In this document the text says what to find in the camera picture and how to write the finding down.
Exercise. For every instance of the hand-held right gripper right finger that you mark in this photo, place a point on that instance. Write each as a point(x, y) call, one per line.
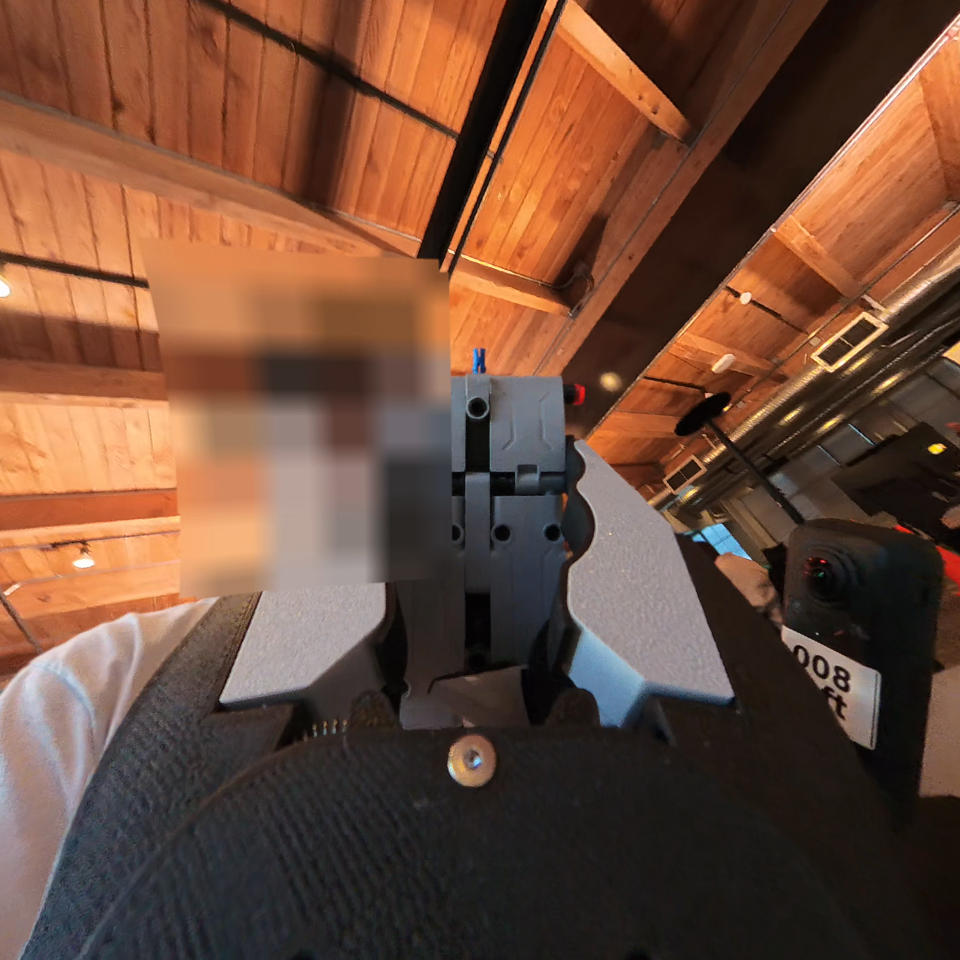
point(645, 600)

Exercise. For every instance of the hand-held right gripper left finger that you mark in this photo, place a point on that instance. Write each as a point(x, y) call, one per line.
point(315, 645)

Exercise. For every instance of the black round lamp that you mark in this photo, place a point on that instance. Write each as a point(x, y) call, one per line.
point(702, 412)

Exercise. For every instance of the white ceiling air vent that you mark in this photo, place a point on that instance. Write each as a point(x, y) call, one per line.
point(849, 339)

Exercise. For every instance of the white smoke detector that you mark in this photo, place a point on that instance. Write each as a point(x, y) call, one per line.
point(723, 363)

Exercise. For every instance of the metal air duct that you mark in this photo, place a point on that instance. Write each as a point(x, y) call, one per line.
point(840, 390)

